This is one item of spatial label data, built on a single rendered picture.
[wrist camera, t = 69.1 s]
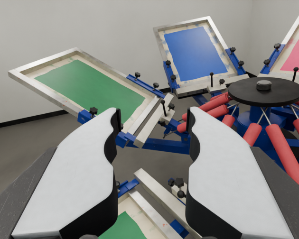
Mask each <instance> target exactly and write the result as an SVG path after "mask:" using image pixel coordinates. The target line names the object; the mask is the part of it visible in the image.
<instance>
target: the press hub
mask: <svg viewBox="0 0 299 239"><path fill-rule="evenodd" d="M228 95H229V96H230V97H231V98H232V99H233V100H235V101H237V102H239V103H242V104H246V105H250V106H251V107H250V110H249V111H245V112H243V113H241V114H240V115H239V116H238V120H237V127H236V126H235V125H234V124H233V125H232V126H231V129H232V130H234V131H235V132H236V133H237V134H239V135H240V136H241V137H242V138H243V136H244V134H245V133H246V131H247V129H248V127H249V125H250V124H251V123H257V122H258V120H259V119H260V117H261V115H262V113H263V112H262V110H261V108H260V107H263V109H264V110H265V108H266V107H268V108H267V110H266V112H265V113H266V115H267V117H268V119H269V121H270V123H271V124H278V126H279V128H280V129H281V131H282V133H283V135H284V137H285V138H286V139H297V138H296V137H295V136H294V135H293V134H292V133H290V132H289V131H287V130H286V129H284V128H282V127H281V126H282V120H281V118H280V117H279V116H277V115H276V114H274V113H271V108H272V107H281V106H287V105H291V104H294V103H296V102H298V101H299V84H298V83H296V82H293V81H290V80H287V79H282V78H275V77H253V78H246V79H242V80H238V81H236V82H234V83H232V84H231V85H230V86H229V87H228ZM259 125H261V127H262V130H261V132H260V134H259V136H258V137H257V139H256V141H255V143H254V145H253V147H259V148H260V149H261V150H262V151H268V150H272V149H274V150H275V148H274V146H273V144H272V142H271V140H270V138H269V136H268V134H267V132H266V130H265V129H266V127H267V126H268V125H269V124H268V122H267V120H266V118H265V116H263V118H262V119H261V121H260V123H259ZM290 148H291V150H292V152H293V154H294V156H295V158H296V160H298V158H299V147H290Z"/></svg>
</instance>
